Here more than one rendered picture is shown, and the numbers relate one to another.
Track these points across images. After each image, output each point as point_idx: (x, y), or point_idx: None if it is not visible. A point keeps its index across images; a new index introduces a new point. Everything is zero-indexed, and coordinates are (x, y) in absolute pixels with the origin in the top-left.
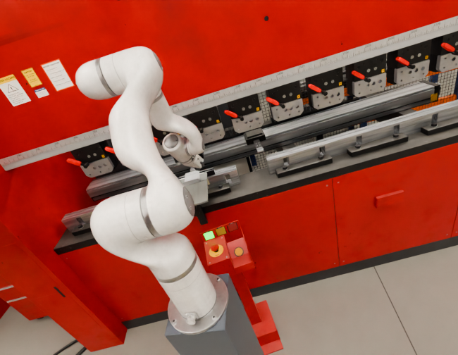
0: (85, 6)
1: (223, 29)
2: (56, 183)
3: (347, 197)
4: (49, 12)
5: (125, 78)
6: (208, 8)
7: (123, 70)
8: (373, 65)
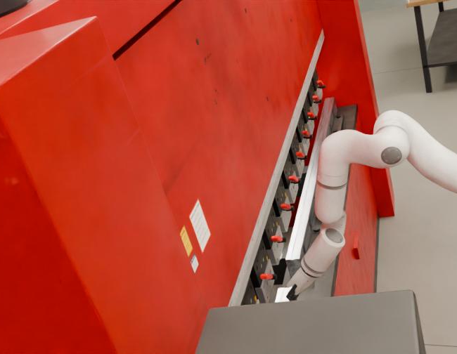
0: (203, 118)
1: (257, 116)
2: None
3: (349, 259)
4: (186, 134)
5: (412, 133)
6: (249, 97)
7: (409, 126)
8: (301, 124)
